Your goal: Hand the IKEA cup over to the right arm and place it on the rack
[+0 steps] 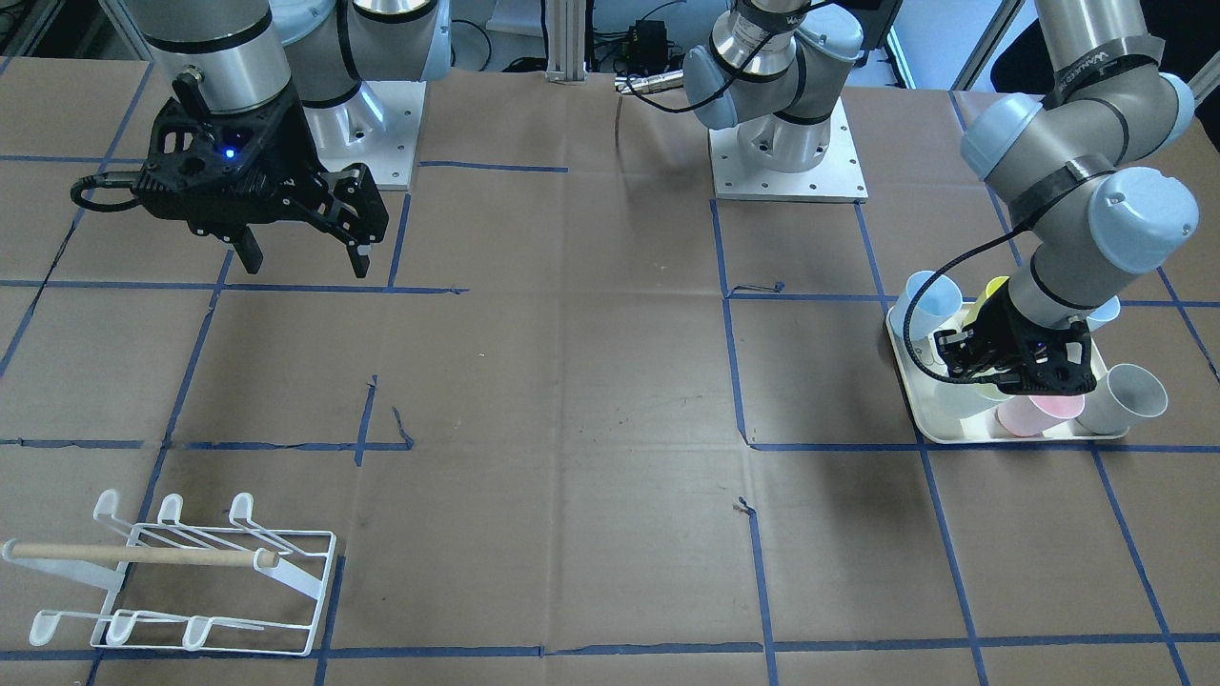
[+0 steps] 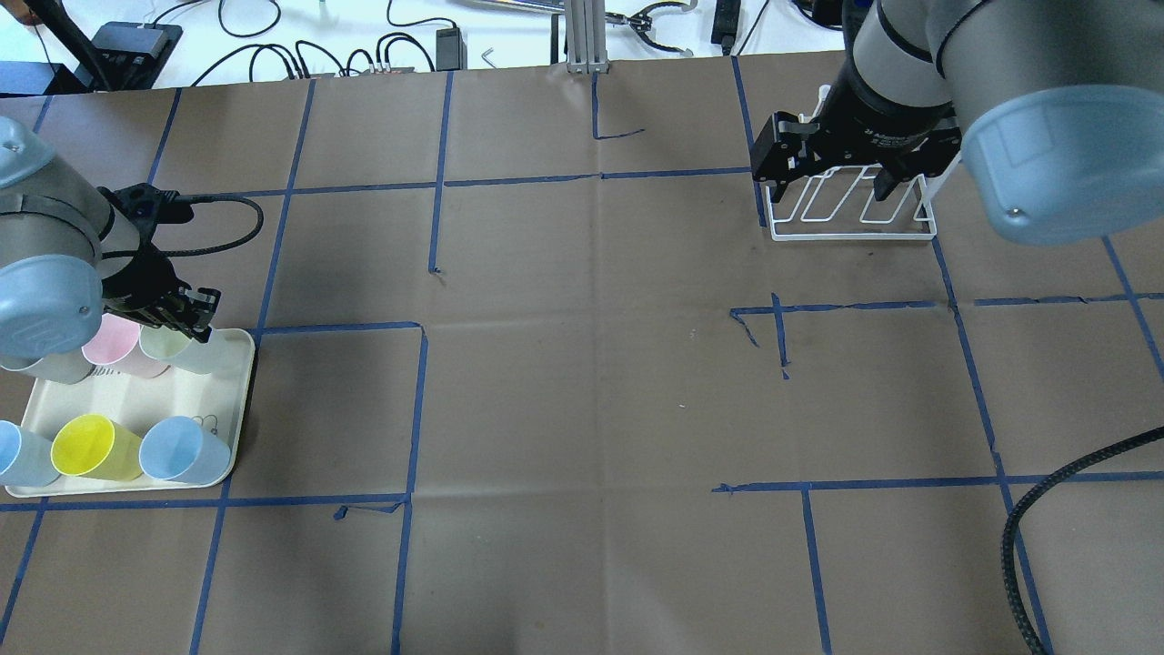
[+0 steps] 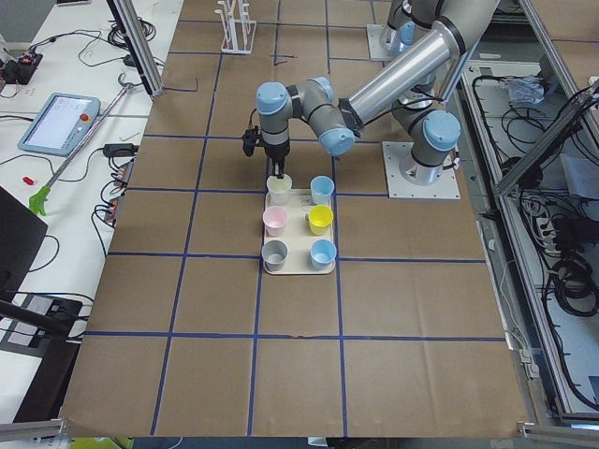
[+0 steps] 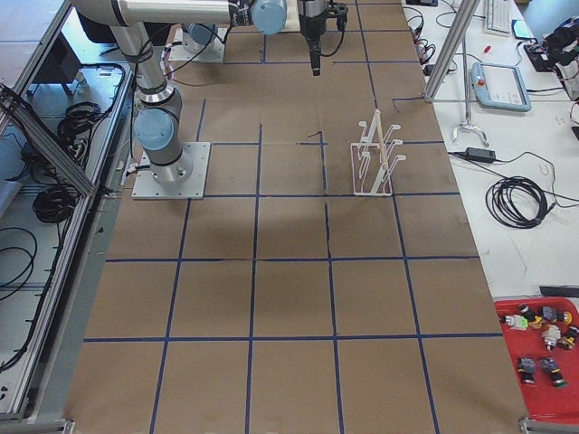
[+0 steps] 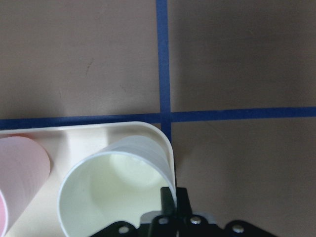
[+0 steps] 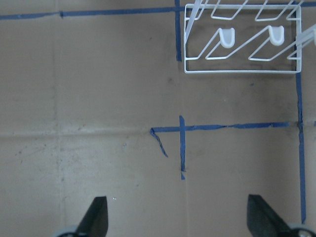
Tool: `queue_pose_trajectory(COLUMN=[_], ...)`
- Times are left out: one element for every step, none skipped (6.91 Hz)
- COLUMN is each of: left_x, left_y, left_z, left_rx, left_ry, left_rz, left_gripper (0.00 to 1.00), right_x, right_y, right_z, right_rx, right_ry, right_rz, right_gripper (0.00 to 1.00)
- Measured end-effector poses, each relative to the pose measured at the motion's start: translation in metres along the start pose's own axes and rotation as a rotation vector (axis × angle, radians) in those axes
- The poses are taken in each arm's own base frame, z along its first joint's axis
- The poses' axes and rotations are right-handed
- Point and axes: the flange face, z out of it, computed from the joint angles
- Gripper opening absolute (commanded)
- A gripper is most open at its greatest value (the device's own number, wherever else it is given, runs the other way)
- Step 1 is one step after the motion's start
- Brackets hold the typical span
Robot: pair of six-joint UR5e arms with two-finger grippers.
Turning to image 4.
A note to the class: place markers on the teach pendant tablet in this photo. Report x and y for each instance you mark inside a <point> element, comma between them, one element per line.
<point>499,87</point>

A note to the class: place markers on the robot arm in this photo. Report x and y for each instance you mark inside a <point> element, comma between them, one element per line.
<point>156,126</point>
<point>270,16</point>

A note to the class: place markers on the aluminium frame post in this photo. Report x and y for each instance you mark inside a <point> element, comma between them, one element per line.
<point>455,35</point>

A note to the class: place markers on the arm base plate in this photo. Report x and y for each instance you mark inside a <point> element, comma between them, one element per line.
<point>186,178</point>
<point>184,48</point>

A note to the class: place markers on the white keyboard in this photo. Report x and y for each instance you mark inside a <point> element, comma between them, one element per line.
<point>497,17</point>

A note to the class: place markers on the black power adapter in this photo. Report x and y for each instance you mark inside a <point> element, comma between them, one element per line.
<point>480,155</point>

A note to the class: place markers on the white wire cup rack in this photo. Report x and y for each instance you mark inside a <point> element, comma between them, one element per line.
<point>374,157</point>

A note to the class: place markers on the red parts tray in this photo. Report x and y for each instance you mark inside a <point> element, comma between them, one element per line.
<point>542,339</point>

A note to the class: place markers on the reacher grabber tool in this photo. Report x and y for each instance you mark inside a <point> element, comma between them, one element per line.
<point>467,125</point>

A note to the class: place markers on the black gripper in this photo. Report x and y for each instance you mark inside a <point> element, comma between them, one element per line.
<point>312,22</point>

